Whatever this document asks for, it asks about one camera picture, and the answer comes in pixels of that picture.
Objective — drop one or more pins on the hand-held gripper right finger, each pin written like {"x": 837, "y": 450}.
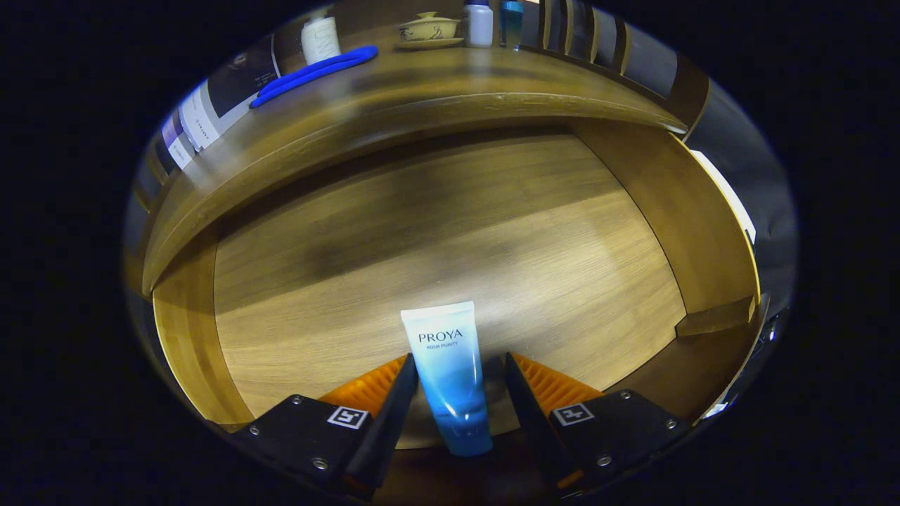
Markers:
{"x": 527, "y": 414}

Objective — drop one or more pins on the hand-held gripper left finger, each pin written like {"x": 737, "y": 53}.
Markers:
{"x": 394, "y": 422}

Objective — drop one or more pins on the blue cosmetic tube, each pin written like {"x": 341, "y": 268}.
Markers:
{"x": 450, "y": 379}

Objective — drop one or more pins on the wooden drawer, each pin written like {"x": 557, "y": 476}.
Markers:
{"x": 436, "y": 246}

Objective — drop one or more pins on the white filing cabinet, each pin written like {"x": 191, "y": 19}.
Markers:
{"x": 728, "y": 197}

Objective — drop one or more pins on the wooden cabinet countertop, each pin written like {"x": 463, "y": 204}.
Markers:
{"x": 422, "y": 84}

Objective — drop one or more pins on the wooden cabinet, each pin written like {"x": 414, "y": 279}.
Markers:
{"x": 685, "y": 95}

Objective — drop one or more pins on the thin white book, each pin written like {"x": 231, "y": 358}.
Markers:
{"x": 184, "y": 147}

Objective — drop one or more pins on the blue folded cloth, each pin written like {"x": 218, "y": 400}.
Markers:
{"x": 316, "y": 70}

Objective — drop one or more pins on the large white portrait book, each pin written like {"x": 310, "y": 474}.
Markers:
{"x": 232, "y": 91}

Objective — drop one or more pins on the yellow saucer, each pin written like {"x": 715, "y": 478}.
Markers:
{"x": 429, "y": 43}

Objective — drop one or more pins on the white pump bottle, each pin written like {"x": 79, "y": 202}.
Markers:
{"x": 320, "y": 42}

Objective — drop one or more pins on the teal bottle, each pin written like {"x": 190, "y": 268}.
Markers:
{"x": 511, "y": 24}

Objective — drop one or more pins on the white bottle with blue cap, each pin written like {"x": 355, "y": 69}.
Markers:
{"x": 478, "y": 24}

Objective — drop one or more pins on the yellow lidded teacup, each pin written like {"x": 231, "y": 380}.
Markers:
{"x": 429, "y": 28}

